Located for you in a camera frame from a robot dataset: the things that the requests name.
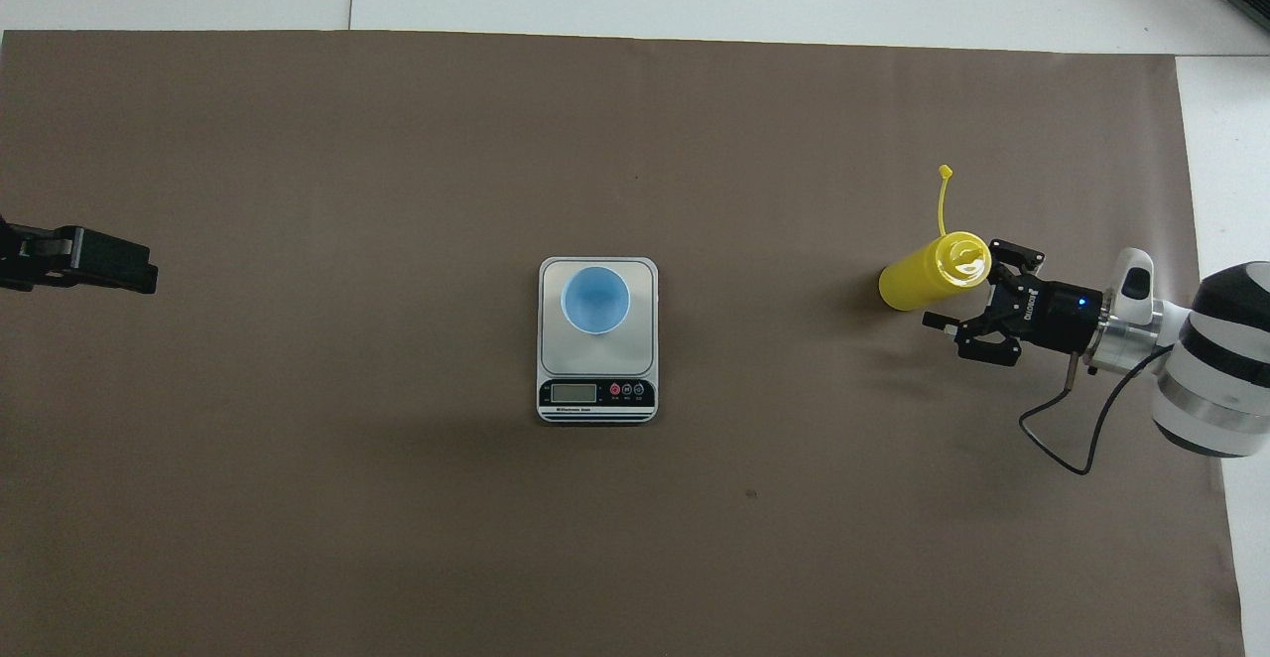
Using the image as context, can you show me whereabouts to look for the silver digital kitchen scale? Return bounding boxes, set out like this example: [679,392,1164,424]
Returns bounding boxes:
[537,256,660,426]

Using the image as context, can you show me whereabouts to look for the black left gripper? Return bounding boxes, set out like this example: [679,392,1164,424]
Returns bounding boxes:
[0,218,160,294]

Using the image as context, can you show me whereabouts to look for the light blue paper cup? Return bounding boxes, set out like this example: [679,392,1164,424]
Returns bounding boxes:
[561,265,632,336]

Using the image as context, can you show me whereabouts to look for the yellow squeeze bottle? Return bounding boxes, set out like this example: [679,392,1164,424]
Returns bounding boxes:
[878,165,993,313]

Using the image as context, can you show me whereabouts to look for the brown paper table mat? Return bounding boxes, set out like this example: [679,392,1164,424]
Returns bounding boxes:
[0,30,1246,657]

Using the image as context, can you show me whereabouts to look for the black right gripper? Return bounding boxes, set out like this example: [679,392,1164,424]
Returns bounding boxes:
[922,236,1104,368]

